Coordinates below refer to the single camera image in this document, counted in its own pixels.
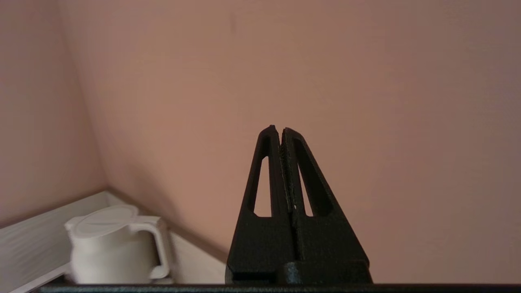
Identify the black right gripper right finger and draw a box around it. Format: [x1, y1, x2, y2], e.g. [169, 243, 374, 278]
[281, 128, 372, 284]

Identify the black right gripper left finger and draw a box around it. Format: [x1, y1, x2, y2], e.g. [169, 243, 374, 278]
[225, 125, 296, 284]

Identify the white electric kettle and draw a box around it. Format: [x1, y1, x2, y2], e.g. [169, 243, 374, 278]
[64, 205, 171, 284]

